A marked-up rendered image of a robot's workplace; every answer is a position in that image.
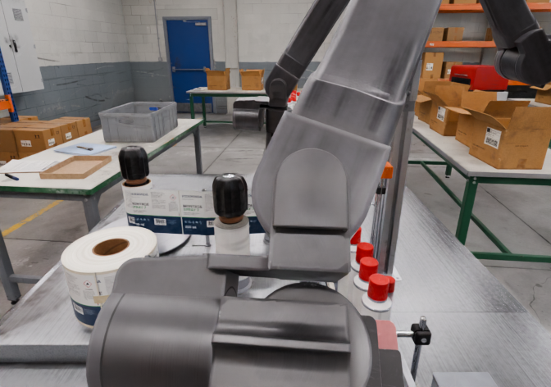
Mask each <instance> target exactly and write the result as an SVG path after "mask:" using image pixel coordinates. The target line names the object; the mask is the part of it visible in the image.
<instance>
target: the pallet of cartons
mask: <svg viewBox="0 0 551 387"><path fill-rule="evenodd" d="M18 117H19V121H14V122H12V121H11V118H10V117H9V116H6V117H3V118H0V166H5V165H6V164H7V163H8V162H10V161H11V160H20V159H22V158H25V157H29V156H31V155H34V154H36V153H40V152H42V151H44V150H47V149H50V148H53V147H56V146H58V145H61V144H63V143H66V142H69V141H71V140H74V139H78V138H80V137H83V136H85V135H87V134H91V133H93V131H92V127H91V123H90V119H89V117H66V116H64V117H61V118H57V119H54V120H50V121H39V119H38V117H37V116H18Z"/></svg>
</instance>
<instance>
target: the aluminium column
mask: <svg viewBox="0 0 551 387"><path fill-rule="evenodd" d="M421 64H422V60H420V62H419V64H418V67H417V70H416V73H415V75H414V77H413V80H412V83H411V86H410V89H409V90H408V91H410V92H411V93H410V95H409V97H408V96H407V97H406V101H415V100H417V93H418V87H419V81H420V74H421ZM414 116H415V112H402V114H401V116H400V119H399V122H398V125H397V128H396V130H395V132H394V137H393V138H392V141H391V144H390V147H391V148H392V149H391V151H390V154H389V157H388V160H387V162H388V163H389V164H390V165H391V166H392V167H393V168H394V169H393V176H392V179H384V186H385V187H386V191H385V194H382V200H381V208H380V221H379V229H378V235H377V243H376V260H377V261H378V262H379V266H378V273H377V274H382V275H393V269H394V258H395V252H396V246H397V240H398V229H399V222H400V217H401V211H402V205H403V193H404V187H405V181H406V175H407V169H408V158H409V152H410V146H411V140H412V128H413V122H414ZM383 207H384V208H383ZM382 213H383V215H382ZM379 241H380V242H379Z"/></svg>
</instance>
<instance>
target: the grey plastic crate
mask: <svg viewBox="0 0 551 387"><path fill-rule="evenodd" d="M176 106H177V105H176V102H130V103H127V104H125V105H121V106H119V107H114V108H112V109H109V110H106V111H104V112H99V113H98V115H99V117H100V120H101V125H102V133H103V138H104V140H105V142H120V143H154V142H156V141H157V140H159V139H160V138H161V137H163V136H164V135H166V134H168V133H169V132H171V131H172V130H173V129H175V128H176V127H177V126H178V119H177V110H176ZM150 107H160V108H161V109H159V110H157V111H150V110H149V108H150Z"/></svg>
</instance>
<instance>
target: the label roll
mask: <svg viewBox="0 0 551 387"><path fill-rule="evenodd" d="M145 255H150V256H151V257H159V252H158V246H157V236H156V235H155V234H154V233H153V232H152V231H151V230H148V229H145V228H142V227H137V226H119V227H112V228H108V229H104V230H99V231H96V232H93V233H91V234H87V235H86V236H84V237H82V238H80V239H77V240H76V241H75V242H73V243H72V244H70V245H69V246H68V247H67V248H66V249H65V250H64V252H63V254H62V255H61V263H62V266H63V270H64V273H65V277H66V283H67V286H68V289H69V293H70V296H71V302H72V306H73V309H74V313H75V318H76V320H77V321H78V322H79V323H80V324H82V325H84V326H87V327H89V328H93V326H94V323H95V321H96V319H97V317H98V314H99V312H100V310H101V308H102V305H103V304H104V303H105V301H106V300H107V298H108V296H109V295H110V294H111V292H112V288H113V284H114V279H115V276H116V272H117V270H118V268H119V267H120V266H121V264H122V263H124V262H125V261H127V260H129V259H131V258H134V257H144V256H145Z"/></svg>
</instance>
